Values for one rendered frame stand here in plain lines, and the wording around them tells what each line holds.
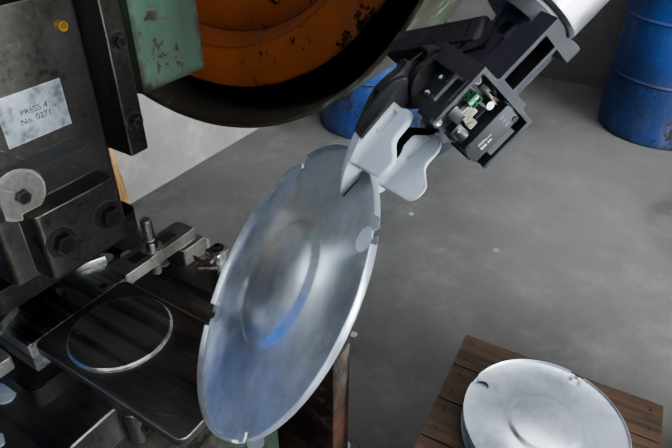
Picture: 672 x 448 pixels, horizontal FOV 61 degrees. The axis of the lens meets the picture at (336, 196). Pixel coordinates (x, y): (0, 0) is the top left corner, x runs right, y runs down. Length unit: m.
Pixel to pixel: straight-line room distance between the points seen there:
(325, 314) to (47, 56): 0.38
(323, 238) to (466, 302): 1.46
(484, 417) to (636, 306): 1.07
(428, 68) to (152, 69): 0.32
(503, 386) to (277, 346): 0.76
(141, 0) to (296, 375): 0.41
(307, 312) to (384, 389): 1.20
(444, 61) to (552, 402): 0.86
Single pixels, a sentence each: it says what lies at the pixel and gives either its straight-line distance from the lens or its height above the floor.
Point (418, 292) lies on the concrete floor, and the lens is 1.95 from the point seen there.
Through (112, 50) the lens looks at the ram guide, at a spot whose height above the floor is 1.11.
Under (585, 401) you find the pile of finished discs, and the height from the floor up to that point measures 0.40.
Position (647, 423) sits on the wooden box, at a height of 0.35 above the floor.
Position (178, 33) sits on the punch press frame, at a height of 1.11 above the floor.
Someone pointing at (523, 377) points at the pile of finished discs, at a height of 0.40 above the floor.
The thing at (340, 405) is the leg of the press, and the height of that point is 0.50.
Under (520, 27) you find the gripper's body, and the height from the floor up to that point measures 1.18.
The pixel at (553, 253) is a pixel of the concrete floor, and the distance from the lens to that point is 2.24.
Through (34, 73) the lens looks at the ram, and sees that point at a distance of 0.64.
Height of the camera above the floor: 1.30
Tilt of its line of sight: 33 degrees down
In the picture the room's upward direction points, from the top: straight up
